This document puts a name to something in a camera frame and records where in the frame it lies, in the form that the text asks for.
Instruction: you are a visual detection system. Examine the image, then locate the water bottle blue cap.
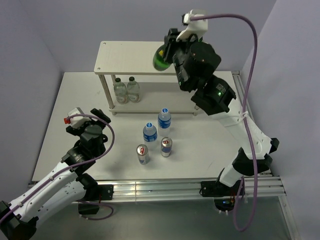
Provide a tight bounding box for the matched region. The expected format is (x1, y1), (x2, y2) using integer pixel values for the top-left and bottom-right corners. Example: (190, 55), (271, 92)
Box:
(142, 122), (158, 150)
(157, 108), (172, 137)

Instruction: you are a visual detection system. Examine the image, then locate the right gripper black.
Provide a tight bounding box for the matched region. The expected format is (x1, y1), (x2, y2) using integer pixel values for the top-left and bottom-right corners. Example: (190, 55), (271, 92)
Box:
(161, 29), (199, 93)

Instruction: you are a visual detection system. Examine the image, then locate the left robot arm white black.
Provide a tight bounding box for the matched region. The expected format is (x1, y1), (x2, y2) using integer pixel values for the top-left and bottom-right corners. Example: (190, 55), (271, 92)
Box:
(0, 107), (111, 240)

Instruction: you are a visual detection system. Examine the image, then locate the purple cable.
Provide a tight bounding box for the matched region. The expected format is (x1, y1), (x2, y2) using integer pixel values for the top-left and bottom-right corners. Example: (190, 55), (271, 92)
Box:
(0, 113), (116, 226)
(191, 14), (259, 232)

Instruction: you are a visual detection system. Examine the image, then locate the water bottle blue cap rear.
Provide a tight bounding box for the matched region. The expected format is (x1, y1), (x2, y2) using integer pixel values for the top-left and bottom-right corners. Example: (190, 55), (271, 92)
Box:
(157, 108), (172, 137)

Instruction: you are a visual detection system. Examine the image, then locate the silver energy drink can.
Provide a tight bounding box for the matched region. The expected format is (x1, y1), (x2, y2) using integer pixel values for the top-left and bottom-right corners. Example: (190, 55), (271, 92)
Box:
(136, 144), (150, 165)
(160, 137), (173, 157)

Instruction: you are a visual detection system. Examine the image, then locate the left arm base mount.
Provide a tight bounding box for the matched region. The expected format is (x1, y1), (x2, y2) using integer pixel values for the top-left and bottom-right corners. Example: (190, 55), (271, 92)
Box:
(77, 184), (114, 216)

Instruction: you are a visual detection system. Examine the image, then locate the white two-tier wooden shelf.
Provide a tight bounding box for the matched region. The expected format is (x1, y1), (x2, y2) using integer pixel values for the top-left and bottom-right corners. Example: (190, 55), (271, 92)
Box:
(94, 41), (201, 116)

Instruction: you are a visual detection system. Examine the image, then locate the clear soda water bottle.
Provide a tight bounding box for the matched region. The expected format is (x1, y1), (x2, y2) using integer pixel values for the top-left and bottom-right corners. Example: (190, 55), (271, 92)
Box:
(113, 77), (128, 104)
(126, 76), (140, 103)

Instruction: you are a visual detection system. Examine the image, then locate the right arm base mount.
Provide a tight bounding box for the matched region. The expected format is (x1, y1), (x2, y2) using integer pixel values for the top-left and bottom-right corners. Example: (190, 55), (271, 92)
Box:
(199, 180), (241, 214)

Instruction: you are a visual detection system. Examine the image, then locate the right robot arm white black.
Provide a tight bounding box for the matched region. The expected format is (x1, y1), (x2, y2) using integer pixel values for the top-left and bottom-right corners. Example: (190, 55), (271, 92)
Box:
(161, 28), (279, 197)

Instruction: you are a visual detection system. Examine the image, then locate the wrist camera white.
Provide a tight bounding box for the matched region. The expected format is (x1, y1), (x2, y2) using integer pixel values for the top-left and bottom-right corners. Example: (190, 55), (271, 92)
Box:
(176, 9), (208, 42)
(64, 107), (89, 129)

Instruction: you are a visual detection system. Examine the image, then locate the silver energy drink can right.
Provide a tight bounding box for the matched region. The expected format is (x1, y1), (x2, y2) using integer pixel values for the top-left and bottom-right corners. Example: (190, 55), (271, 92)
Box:
(160, 137), (173, 157)

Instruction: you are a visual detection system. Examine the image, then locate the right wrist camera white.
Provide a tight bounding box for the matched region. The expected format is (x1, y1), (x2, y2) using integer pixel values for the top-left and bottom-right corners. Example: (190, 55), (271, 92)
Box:
(176, 9), (208, 42)

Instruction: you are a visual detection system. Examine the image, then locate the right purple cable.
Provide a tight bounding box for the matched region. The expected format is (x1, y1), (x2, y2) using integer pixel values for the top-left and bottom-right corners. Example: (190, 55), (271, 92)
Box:
(191, 14), (259, 232)

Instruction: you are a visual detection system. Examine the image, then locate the water bottle blue cap front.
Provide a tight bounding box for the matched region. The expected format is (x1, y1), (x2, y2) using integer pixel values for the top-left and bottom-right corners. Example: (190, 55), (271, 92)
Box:
(142, 122), (158, 150)

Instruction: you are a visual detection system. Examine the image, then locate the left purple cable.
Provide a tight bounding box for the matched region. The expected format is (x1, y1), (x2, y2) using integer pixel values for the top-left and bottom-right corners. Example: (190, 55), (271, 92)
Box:
(0, 113), (116, 226)

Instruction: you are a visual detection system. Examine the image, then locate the clear soda water bottle left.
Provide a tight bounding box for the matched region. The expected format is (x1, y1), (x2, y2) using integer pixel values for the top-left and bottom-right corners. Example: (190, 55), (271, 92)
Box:
(113, 77), (128, 104)

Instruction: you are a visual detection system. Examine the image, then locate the aluminium frame rail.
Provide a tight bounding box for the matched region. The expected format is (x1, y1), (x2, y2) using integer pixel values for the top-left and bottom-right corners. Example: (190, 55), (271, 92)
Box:
(27, 70), (301, 240)

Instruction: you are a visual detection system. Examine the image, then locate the clear soda water bottle right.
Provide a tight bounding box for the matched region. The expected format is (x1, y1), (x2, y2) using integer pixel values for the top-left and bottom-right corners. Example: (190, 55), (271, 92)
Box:
(126, 76), (140, 103)

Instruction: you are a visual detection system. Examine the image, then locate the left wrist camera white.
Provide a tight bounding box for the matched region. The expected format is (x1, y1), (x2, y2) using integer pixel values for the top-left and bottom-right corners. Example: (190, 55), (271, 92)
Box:
(64, 107), (89, 129)

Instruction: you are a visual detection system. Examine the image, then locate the silver energy drink can left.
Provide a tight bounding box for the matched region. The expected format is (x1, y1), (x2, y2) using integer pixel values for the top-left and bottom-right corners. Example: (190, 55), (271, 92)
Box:
(136, 144), (150, 165)

